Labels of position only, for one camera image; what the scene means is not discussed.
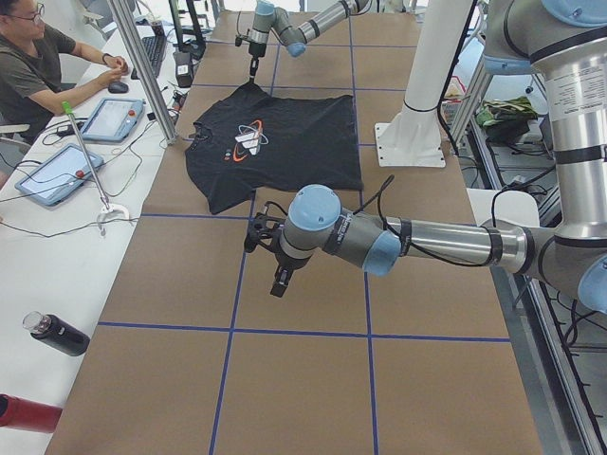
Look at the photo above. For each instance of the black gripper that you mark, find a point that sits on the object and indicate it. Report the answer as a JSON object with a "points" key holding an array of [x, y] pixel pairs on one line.
{"points": [[256, 49], [289, 262]]}

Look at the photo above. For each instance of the black printed t-shirt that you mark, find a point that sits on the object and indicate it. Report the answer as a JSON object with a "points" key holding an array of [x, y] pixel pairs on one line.
{"points": [[251, 140]]}

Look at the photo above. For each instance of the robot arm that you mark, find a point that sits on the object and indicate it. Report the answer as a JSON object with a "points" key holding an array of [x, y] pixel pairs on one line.
{"points": [[269, 19], [563, 40]]}

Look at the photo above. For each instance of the black box with label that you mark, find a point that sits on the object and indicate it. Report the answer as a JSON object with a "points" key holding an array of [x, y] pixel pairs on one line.
{"points": [[183, 69]]}

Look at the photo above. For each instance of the black keyboard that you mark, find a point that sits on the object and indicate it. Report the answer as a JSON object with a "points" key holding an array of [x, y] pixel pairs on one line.
{"points": [[155, 48]]}

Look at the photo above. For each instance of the black computer mouse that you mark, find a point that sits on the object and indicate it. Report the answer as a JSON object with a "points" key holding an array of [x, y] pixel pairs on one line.
{"points": [[118, 88]]}

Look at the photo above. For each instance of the far teach pendant tablet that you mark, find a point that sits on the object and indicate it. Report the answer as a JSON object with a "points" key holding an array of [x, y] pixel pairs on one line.
{"points": [[113, 120]]}

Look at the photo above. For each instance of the teach pendant tablet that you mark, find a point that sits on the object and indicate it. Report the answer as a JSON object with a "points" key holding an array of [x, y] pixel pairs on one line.
{"points": [[56, 178], [113, 120]]}

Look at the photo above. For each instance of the reacher grabber stick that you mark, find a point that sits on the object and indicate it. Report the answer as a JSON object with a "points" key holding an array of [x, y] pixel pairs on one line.
{"points": [[108, 208]]}

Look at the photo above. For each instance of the seated person in green shirt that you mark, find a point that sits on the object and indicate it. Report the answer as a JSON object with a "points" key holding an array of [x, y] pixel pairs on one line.
{"points": [[31, 74]]}

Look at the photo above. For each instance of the near teach pendant tablet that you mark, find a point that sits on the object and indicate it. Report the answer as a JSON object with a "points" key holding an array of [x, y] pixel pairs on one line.
{"points": [[56, 178]]}

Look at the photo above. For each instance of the black water bottle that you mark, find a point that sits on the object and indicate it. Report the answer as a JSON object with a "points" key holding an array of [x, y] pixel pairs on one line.
{"points": [[56, 333]]}

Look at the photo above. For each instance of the white plastic chair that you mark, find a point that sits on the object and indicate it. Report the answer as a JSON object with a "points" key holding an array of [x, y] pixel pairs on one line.
{"points": [[515, 207]]}

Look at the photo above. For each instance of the red water bottle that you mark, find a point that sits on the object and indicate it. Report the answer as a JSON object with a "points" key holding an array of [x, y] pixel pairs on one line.
{"points": [[23, 414]]}

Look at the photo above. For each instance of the aluminium frame post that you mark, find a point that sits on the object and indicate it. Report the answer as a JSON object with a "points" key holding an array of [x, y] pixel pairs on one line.
{"points": [[125, 21]]}

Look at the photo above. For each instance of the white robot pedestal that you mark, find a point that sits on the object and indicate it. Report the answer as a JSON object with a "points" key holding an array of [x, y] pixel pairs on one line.
{"points": [[413, 137]]}

